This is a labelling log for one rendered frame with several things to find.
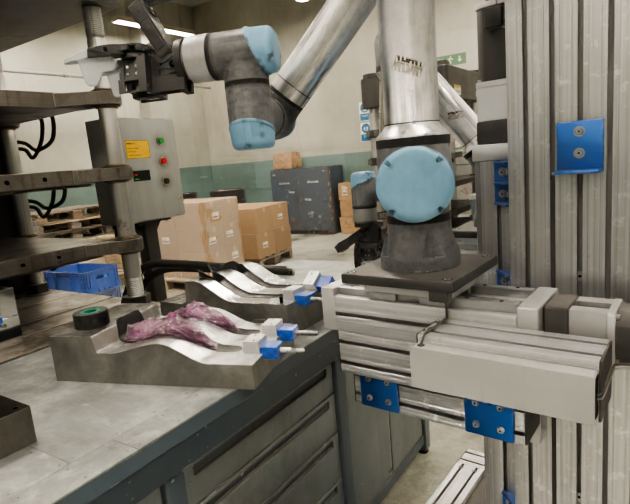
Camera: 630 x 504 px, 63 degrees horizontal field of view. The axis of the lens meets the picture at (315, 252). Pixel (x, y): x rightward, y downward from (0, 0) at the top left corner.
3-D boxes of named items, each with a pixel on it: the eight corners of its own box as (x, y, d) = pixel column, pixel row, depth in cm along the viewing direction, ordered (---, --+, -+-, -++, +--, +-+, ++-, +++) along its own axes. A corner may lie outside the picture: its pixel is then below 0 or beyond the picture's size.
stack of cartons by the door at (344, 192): (396, 230, 823) (392, 178, 808) (387, 234, 796) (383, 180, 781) (350, 230, 871) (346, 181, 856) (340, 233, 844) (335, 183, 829)
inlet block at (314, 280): (355, 285, 145) (348, 272, 141) (349, 299, 142) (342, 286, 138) (316, 282, 152) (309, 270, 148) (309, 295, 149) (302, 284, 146)
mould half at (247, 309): (340, 309, 155) (336, 266, 153) (290, 338, 134) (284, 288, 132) (219, 297, 183) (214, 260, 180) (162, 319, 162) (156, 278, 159)
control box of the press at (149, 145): (222, 446, 235) (178, 117, 209) (170, 483, 210) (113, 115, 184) (188, 435, 247) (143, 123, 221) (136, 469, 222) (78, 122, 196)
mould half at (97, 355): (294, 343, 130) (290, 302, 128) (255, 390, 105) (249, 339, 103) (126, 340, 144) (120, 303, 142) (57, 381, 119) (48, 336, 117)
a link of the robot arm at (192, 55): (201, 26, 82) (221, 43, 90) (175, 30, 83) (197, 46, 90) (205, 73, 82) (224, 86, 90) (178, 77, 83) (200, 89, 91)
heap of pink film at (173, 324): (244, 325, 129) (240, 295, 127) (211, 353, 112) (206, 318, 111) (154, 325, 136) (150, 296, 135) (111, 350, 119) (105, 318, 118)
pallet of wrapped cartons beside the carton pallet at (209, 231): (253, 276, 585) (244, 194, 568) (206, 295, 517) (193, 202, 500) (175, 272, 646) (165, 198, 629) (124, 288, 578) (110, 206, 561)
